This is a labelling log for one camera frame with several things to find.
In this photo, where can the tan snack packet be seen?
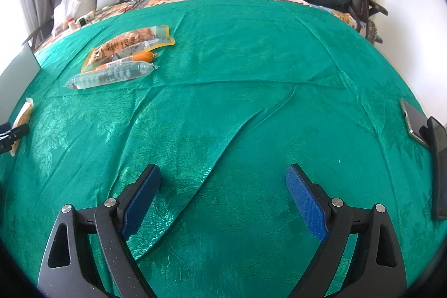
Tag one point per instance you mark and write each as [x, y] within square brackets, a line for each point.
[23, 114]

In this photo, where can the white bottle with red cap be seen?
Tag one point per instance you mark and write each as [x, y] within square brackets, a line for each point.
[71, 25]

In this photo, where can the white cardboard box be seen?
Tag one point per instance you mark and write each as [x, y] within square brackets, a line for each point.
[19, 81]

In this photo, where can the green tablecloth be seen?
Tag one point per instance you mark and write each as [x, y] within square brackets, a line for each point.
[244, 74]

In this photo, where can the brown bag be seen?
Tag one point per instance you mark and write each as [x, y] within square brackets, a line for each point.
[361, 8]

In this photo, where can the large clear wrapped sausage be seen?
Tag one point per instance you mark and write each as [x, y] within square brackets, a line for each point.
[111, 75]

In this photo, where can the phone with gold edge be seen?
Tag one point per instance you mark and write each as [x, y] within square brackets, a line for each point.
[415, 123]

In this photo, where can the clear plastic bag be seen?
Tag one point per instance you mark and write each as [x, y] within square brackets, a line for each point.
[66, 10]

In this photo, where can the orange packet with yellow edge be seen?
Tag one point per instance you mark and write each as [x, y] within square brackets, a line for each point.
[122, 41]

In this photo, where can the white power strip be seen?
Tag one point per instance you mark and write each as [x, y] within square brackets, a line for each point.
[84, 21]

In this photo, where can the dark wooden chair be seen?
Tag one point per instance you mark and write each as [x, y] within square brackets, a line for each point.
[36, 34]

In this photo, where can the orange sausage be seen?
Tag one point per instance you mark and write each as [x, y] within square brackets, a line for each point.
[143, 56]

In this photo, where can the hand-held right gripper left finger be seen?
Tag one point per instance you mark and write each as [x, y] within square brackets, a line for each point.
[139, 205]

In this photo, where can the black phone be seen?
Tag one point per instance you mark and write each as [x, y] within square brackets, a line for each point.
[439, 172]

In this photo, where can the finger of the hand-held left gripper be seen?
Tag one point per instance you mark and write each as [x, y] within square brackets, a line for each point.
[10, 135]

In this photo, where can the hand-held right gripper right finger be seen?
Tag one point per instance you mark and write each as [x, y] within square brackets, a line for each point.
[305, 203]

